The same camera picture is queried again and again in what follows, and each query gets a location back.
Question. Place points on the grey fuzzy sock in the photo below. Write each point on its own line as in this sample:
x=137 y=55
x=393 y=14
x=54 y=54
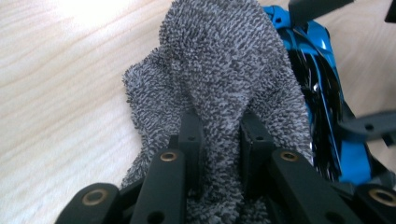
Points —
x=224 y=62

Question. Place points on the blue toy car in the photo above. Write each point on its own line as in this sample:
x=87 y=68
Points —
x=355 y=161

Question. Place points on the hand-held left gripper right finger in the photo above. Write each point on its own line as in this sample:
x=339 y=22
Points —
x=257 y=143

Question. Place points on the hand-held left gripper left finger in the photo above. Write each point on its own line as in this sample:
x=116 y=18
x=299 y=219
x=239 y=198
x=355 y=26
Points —
x=191 y=140

